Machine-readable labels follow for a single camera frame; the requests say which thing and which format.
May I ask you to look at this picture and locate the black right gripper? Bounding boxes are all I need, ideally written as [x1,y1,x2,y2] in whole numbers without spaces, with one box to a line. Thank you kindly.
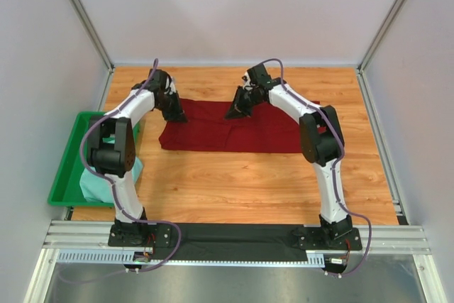
[223,87,264,121]

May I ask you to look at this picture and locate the dark red t-shirt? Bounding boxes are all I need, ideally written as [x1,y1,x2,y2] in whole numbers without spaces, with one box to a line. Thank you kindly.
[159,99,301,153]

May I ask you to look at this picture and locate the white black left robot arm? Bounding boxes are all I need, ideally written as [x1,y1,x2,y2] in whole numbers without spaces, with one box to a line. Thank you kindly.
[79,69,187,247]

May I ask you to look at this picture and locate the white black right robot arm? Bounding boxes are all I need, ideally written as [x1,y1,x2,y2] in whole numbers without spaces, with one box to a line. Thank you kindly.
[225,62,353,249]

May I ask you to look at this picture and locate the light teal t-shirt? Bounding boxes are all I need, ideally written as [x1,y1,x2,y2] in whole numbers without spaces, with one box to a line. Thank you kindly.
[79,157,143,204]

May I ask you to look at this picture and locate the green plastic tray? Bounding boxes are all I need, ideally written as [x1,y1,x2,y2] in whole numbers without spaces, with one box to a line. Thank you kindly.
[47,111,146,209]

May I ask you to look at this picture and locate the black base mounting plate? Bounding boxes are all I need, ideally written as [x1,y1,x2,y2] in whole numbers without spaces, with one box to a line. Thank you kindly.
[111,223,362,260]

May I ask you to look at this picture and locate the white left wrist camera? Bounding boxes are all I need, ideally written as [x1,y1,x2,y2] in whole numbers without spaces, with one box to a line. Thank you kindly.
[165,76,177,95]

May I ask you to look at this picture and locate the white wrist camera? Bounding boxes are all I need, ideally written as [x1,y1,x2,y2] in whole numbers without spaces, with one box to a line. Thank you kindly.
[165,76,177,95]
[241,72,254,91]

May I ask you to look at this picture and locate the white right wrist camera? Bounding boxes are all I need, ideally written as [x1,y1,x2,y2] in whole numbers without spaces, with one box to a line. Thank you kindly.
[241,72,254,91]

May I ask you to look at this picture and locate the right aluminium corner post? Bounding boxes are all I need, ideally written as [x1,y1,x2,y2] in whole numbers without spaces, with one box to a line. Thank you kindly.
[357,0,431,73]

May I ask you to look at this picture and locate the aluminium corner post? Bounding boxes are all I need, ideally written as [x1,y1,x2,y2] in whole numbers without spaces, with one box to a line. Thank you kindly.
[357,0,431,73]
[69,0,114,72]

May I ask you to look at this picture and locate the left aluminium corner post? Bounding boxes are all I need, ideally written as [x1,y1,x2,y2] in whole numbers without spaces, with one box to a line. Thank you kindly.
[69,0,114,72]

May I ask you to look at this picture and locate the aluminium frame rail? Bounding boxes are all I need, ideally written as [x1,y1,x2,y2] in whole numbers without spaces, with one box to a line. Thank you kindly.
[43,220,118,250]

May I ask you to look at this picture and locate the slotted white cable duct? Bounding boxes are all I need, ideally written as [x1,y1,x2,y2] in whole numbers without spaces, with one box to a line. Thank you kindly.
[57,249,325,268]

